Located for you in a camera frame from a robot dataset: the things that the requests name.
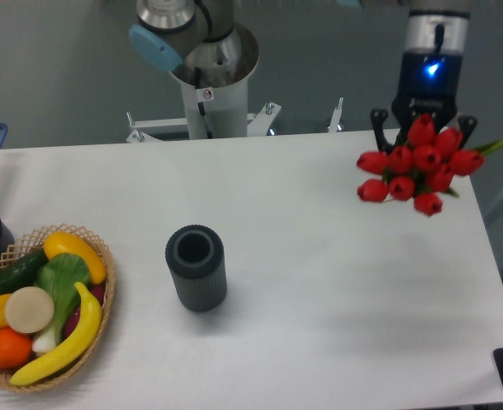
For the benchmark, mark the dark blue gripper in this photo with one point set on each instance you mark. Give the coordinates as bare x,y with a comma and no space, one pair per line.
430,68

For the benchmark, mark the red tulip bouquet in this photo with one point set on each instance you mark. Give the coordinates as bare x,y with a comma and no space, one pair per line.
422,166

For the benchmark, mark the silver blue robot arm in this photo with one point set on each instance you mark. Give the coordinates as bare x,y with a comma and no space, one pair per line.
212,57

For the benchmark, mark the dark grey ribbed vase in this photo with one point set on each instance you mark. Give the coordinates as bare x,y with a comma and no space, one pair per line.
195,257

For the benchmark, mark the dark red vegetable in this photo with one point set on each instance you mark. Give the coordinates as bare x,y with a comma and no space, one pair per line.
98,291

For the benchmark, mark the yellow squash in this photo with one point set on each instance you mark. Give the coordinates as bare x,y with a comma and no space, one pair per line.
62,242

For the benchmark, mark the green bok choy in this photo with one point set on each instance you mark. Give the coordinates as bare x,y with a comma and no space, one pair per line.
57,278

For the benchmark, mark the yellow banana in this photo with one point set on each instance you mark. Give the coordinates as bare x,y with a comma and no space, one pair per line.
70,349

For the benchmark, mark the woven wicker basket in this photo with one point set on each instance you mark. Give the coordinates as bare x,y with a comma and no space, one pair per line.
34,240

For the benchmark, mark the green cucumber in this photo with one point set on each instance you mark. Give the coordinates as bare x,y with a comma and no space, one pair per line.
22,272

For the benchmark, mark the beige round disc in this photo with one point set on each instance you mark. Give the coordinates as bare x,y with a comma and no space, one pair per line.
29,310

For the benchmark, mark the orange fruit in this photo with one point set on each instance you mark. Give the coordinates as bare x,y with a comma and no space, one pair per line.
15,348

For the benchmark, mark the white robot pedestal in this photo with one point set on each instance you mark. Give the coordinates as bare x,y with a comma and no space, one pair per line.
210,113

